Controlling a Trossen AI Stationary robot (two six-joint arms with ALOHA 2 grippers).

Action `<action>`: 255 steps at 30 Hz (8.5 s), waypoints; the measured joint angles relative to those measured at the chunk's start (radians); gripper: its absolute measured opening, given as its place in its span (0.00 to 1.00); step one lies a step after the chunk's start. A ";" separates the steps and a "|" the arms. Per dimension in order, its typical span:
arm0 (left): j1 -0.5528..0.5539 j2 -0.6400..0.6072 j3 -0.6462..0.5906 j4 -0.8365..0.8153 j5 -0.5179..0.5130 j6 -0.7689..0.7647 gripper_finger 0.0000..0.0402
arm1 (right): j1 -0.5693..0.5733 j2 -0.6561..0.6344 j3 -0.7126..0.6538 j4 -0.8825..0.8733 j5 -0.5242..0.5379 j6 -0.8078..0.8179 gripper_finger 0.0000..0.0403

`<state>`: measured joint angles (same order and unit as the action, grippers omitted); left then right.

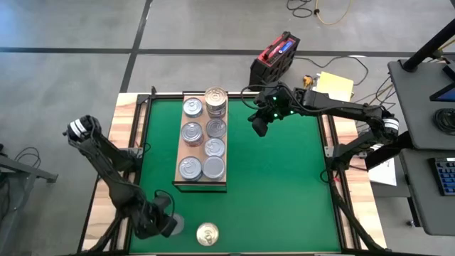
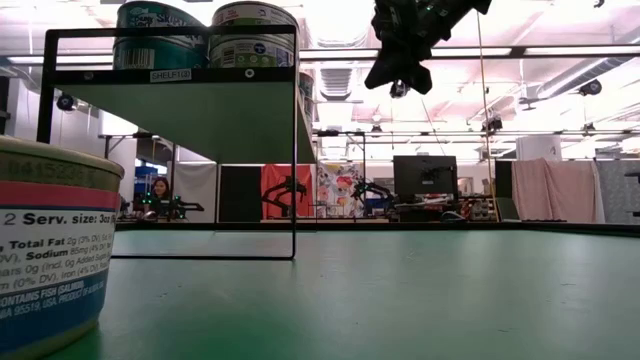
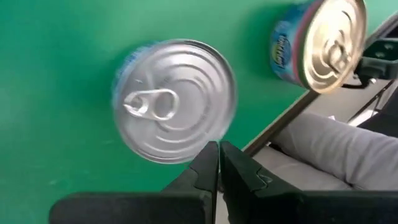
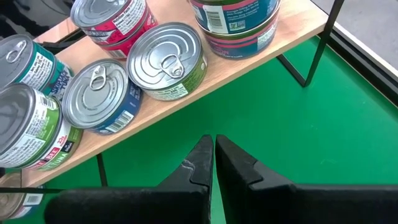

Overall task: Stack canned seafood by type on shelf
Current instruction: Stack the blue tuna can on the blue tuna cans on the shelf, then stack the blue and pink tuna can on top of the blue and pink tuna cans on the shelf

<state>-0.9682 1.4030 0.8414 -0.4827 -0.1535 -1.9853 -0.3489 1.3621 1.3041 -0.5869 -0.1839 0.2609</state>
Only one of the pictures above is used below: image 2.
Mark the wooden shelf black frame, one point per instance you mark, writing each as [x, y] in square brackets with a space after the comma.
[190, 120]

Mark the orange curtain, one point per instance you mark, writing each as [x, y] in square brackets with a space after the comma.
[275, 172]

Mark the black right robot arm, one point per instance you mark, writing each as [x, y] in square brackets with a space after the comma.
[465, 7]

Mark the teal tuna can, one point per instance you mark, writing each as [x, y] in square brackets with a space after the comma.
[160, 15]
[160, 55]

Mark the person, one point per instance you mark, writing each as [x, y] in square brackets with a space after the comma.
[160, 189]

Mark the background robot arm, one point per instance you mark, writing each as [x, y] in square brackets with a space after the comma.
[285, 190]
[372, 190]
[175, 206]

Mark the grey patterned curtain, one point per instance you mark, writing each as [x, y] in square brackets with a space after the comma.
[620, 190]

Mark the black ceiling camera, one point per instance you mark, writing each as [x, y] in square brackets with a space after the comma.
[67, 100]
[590, 87]
[492, 124]
[398, 91]

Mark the gold-lid can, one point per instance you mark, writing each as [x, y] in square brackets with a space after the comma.
[55, 240]

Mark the plain-lid can multicolour label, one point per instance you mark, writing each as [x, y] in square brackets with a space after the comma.
[252, 12]
[250, 52]

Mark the white curtain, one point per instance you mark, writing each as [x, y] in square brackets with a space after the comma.
[197, 190]

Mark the white floral cloth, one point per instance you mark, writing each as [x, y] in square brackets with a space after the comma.
[340, 195]

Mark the beige curtain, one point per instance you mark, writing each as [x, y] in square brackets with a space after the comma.
[555, 187]

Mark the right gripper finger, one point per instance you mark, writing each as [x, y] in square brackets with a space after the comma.
[382, 72]
[417, 75]

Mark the black monitor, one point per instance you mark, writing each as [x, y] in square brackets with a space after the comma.
[415, 175]

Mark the black panel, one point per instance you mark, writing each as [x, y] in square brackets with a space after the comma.
[240, 195]

